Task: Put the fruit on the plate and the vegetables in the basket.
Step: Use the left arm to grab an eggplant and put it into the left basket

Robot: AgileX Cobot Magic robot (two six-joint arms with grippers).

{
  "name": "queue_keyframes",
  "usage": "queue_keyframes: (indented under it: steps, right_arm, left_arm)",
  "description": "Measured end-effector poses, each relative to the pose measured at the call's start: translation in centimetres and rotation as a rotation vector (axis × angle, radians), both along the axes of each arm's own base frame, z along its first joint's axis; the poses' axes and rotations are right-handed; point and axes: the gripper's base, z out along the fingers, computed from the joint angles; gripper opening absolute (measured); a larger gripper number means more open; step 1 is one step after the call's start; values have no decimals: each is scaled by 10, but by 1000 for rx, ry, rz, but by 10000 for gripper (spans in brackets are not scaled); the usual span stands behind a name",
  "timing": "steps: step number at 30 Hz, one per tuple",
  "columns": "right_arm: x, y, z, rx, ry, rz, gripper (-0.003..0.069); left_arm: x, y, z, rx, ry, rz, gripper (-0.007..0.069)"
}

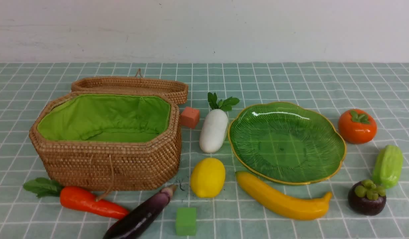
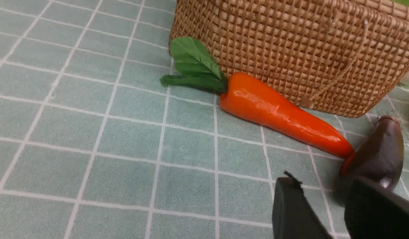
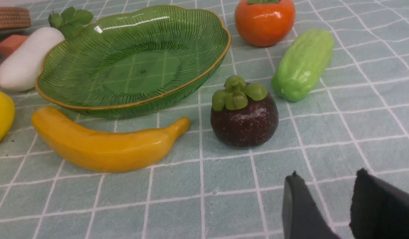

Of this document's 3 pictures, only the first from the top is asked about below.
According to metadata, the orange foam cube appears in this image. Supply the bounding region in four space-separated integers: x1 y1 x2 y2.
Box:
180 107 200 129

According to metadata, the woven wicker basket lid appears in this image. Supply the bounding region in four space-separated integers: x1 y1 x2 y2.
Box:
71 69 189 105

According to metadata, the yellow toy lemon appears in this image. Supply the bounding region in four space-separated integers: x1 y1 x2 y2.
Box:
190 158 226 198

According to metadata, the yellow toy banana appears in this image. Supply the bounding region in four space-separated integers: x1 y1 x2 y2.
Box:
235 171 333 221

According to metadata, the purple toy eggplant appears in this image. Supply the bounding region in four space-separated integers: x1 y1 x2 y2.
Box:
103 184 177 239

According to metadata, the green checkered tablecloth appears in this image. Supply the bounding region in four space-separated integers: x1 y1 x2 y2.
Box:
0 62 409 239

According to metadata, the orange toy persimmon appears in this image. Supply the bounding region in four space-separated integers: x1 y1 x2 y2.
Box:
338 109 377 144

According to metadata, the white toy radish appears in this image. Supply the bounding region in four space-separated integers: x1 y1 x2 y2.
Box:
199 92 240 153

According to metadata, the orange toy carrot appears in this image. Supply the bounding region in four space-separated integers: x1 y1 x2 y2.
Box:
23 177 129 219

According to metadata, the woven wicker basket green lining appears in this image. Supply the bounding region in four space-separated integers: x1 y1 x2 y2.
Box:
29 91 182 191

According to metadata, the green toy gourd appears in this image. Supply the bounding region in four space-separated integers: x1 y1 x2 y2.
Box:
372 145 404 189

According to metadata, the green leaf-shaped glass plate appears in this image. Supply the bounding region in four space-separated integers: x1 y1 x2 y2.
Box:
227 102 347 185

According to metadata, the green foam cube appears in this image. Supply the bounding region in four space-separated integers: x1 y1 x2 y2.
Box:
175 207 197 236

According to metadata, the dark purple toy mangosteen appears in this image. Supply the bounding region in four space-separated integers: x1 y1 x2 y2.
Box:
348 179 387 216

